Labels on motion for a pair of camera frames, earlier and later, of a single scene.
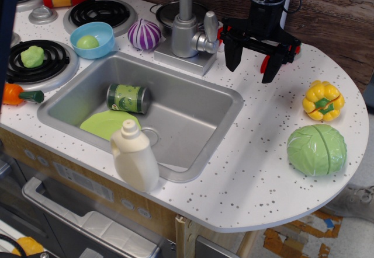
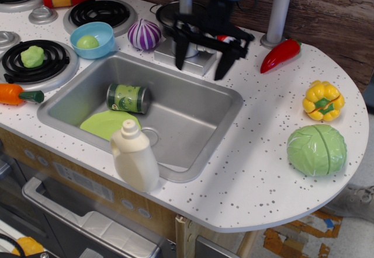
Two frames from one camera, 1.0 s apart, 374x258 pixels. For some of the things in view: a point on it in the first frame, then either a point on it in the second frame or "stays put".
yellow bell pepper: [322, 101] stays put
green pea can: [128, 98] stays put
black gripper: [236, 31] -> [213, 32]
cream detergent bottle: [134, 157] stays put
